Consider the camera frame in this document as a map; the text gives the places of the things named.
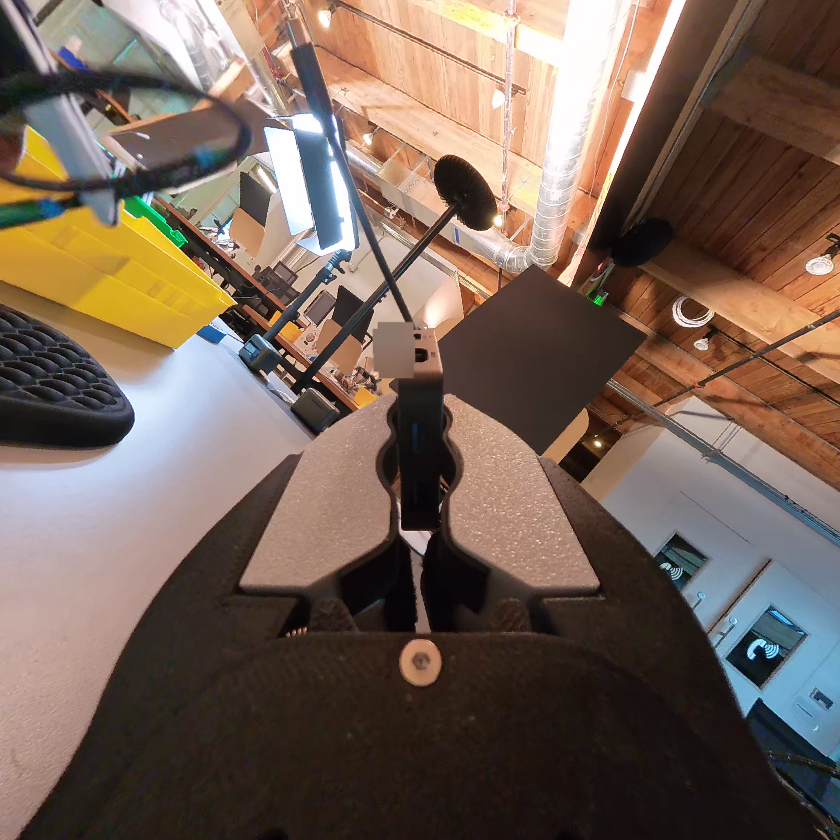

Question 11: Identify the led light panel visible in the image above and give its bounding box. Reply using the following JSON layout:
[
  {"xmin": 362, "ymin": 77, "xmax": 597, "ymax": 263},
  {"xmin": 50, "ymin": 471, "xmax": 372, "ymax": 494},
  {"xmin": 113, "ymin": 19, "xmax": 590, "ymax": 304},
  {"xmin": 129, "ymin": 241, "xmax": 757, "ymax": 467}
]
[{"xmin": 264, "ymin": 113, "xmax": 361, "ymax": 257}]

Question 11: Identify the silver air duct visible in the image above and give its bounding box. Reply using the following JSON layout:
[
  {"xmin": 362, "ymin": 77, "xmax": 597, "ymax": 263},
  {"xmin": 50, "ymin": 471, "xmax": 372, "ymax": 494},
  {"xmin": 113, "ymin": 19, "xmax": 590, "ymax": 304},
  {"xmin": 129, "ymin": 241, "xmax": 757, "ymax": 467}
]
[{"xmin": 341, "ymin": 0, "xmax": 631, "ymax": 273}]

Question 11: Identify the dark pole base block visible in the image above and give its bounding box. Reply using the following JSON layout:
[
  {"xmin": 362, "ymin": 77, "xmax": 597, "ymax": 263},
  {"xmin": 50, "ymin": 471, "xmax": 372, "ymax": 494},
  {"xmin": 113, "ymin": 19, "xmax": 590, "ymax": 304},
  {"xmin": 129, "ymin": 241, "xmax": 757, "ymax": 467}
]
[{"xmin": 290, "ymin": 387, "xmax": 341, "ymax": 434}]

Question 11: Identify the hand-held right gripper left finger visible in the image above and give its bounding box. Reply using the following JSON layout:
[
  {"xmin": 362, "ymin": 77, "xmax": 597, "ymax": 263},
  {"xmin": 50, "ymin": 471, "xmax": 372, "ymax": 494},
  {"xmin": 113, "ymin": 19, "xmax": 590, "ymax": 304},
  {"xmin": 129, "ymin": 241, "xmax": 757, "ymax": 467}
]
[{"xmin": 239, "ymin": 394, "xmax": 403, "ymax": 596}]

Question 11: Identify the black round ceiling fixture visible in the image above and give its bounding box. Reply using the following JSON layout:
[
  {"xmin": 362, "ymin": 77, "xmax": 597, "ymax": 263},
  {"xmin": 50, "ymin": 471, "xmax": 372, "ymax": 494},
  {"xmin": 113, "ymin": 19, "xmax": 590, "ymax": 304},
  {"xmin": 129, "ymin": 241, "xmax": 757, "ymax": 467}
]
[{"xmin": 610, "ymin": 218, "xmax": 673, "ymax": 268}]

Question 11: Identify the black disc on pole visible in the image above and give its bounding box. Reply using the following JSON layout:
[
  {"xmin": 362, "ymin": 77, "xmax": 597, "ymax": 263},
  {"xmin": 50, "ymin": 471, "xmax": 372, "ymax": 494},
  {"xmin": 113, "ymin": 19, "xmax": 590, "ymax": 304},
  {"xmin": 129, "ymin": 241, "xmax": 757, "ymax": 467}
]
[{"xmin": 295, "ymin": 154, "xmax": 498, "ymax": 395}]

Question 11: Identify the green plastic bin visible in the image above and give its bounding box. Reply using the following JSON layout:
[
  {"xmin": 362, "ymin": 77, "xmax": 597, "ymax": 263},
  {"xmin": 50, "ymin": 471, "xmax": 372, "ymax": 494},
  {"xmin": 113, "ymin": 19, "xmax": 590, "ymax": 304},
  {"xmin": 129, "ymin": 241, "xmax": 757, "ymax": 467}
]
[{"xmin": 121, "ymin": 193, "xmax": 189, "ymax": 248}]

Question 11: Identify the black light stand pole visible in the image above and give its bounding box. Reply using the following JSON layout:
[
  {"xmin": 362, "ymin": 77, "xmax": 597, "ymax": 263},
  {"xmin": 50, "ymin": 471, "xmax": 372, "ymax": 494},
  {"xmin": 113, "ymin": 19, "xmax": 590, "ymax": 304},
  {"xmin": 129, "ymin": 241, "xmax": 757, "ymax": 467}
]
[{"xmin": 262, "ymin": 249, "xmax": 349, "ymax": 358}]

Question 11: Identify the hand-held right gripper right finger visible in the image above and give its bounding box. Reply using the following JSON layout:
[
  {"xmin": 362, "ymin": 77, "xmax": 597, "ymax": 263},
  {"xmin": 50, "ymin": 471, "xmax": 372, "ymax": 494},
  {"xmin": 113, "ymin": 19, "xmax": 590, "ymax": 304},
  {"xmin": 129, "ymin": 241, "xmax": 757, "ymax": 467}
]
[{"xmin": 441, "ymin": 394, "xmax": 601, "ymax": 596}]

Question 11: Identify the black braided hdmi cable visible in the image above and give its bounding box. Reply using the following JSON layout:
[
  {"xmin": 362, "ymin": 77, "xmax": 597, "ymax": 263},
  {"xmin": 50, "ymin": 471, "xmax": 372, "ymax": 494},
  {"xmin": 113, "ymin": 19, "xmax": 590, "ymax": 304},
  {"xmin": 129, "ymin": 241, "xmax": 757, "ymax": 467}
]
[{"xmin": 0, "ymin": 69, "xmax": 253, "ymax": 227}]

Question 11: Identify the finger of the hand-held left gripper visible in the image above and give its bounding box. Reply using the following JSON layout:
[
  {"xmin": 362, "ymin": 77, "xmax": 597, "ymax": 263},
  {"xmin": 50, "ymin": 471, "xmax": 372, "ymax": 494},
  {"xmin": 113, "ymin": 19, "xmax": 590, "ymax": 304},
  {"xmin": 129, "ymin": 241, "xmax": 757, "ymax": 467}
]
[{"xmin": 0, "ymin": 0, "xmax": 126, "ymax": 227}]

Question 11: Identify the dark grey port hub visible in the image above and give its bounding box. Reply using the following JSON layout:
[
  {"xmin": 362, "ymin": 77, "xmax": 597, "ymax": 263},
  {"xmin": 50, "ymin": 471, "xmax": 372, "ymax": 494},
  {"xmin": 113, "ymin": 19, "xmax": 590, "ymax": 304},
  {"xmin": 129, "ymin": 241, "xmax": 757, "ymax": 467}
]
[{"xmin": 397, "ymin": 326, "xmax": 446, "ymax": 531}]

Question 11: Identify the phone booth window sign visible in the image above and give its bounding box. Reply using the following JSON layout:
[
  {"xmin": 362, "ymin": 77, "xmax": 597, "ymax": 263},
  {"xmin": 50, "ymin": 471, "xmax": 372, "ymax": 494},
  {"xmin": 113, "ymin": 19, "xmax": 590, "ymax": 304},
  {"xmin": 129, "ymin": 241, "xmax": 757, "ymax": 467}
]
[
  {"xmin": 655, "ymin": 533, "xmax": 710, "ymax": 592},
  {"xmin": 725, "ymin": 605, "xmax": 808, "ymax": 689}
]

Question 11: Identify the yellow plastic bin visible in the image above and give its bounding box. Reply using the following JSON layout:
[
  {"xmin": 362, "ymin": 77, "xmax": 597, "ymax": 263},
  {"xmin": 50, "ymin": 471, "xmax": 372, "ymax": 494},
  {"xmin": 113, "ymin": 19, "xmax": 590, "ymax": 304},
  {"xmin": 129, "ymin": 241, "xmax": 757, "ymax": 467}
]
[{"xmin": 0, "ymin": 128, "xmax": 236, "ymax": 349}]

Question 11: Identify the white cable coil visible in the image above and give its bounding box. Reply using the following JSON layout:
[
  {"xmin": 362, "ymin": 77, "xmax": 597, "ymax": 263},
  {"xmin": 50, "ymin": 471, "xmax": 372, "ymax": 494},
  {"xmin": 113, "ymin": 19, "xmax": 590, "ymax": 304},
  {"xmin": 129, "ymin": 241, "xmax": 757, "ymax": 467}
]
[{"xmin": 671, "ymin": 295, "xmax": 715, "ymax": 329}]

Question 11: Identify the black mesh cushion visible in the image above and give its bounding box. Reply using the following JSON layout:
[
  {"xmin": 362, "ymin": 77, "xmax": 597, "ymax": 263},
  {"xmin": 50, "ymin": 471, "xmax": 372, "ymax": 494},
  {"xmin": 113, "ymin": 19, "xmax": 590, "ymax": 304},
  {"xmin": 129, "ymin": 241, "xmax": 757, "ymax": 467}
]
[{"xmin": 0, "ymin": 305, "xmax": 135, "ymax": 448}]

